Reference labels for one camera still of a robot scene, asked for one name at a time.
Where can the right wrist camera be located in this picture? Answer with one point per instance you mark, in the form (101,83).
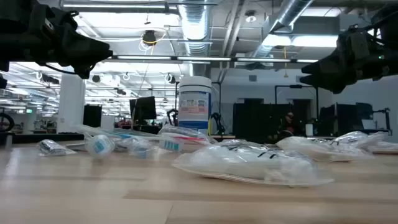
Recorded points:
(354,45)

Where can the green exit sign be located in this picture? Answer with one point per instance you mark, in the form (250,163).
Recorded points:
(29,110)

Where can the rectangular ceiling light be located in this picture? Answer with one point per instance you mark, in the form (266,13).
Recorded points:
(304,41)

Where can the white building pillar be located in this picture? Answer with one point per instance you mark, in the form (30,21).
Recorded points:
(71,105)

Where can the black desk monitor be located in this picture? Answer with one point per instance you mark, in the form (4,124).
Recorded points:
(346,118)
(327,119)

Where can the red toothbrush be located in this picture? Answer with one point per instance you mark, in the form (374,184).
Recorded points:
(186,135)

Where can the black monitor on stand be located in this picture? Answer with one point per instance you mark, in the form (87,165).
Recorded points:
(143,107)

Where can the small silver metal part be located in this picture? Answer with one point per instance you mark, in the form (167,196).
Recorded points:
(51,147)

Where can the black background rig frame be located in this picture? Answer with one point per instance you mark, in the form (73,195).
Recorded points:
(295,86)

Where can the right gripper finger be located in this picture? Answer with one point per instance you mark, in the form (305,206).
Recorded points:
(326,65)
(323,81)

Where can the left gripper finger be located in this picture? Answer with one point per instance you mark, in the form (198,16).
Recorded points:
(90,42)
(90,58)

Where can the white wipes canister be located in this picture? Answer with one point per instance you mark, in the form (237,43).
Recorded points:
(195,105)

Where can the person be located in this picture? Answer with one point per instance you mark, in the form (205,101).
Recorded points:
(289,124)

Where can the round ceiling fixture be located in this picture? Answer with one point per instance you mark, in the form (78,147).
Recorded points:
(250,17)

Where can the black cabinet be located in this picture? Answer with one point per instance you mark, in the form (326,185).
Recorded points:
(92,115)

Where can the black table frame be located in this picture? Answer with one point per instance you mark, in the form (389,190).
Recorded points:
(46,138)

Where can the black bar with light strips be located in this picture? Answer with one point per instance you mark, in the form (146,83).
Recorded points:
(202,58)

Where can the black partition panels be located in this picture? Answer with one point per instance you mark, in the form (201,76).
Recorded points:
(255,121)

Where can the smooth silver air duct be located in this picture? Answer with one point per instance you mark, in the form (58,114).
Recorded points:
(289,12)

